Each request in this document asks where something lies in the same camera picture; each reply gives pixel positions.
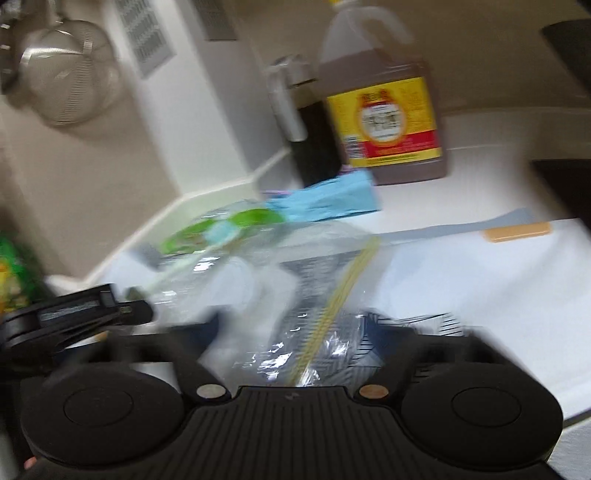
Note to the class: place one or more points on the grey wall vent grille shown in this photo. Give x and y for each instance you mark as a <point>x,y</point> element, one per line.
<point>145,37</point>
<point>214,18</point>

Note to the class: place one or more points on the dark sauce dispenser bottle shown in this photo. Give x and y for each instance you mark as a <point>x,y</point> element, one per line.
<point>314,134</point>

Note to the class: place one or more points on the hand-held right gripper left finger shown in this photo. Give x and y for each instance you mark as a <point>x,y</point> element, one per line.
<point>189,364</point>

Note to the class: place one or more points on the light blue cloth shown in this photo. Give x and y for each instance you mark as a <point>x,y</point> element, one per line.
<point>332,198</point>

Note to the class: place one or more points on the clear zip bag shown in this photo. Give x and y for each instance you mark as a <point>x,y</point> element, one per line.
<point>295,295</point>

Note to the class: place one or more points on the orange flat strip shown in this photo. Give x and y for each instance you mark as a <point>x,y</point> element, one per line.
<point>517,232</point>

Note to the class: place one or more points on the green plastic packet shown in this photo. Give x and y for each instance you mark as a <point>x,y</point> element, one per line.
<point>217,230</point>

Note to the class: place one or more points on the green snack bag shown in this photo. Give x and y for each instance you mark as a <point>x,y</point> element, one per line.
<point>14,277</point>

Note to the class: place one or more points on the brown jug with yellow label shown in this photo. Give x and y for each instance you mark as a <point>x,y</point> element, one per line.
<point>383,115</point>

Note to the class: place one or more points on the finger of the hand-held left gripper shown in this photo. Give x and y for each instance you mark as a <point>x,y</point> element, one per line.
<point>92,316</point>

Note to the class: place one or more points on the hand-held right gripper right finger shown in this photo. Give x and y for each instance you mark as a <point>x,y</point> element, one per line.
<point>415,351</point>

